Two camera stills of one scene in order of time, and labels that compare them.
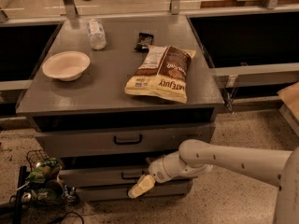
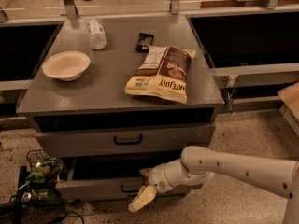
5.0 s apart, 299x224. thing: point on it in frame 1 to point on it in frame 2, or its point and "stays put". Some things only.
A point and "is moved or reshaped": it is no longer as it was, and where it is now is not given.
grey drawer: [85, 177] is moved or reshaped
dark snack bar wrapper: [144, 41] stays put
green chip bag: [49, 171] stays put
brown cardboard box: [290, 96] stays put
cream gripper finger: [146, 182] to [145, 194]
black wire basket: [35, 158] stays put
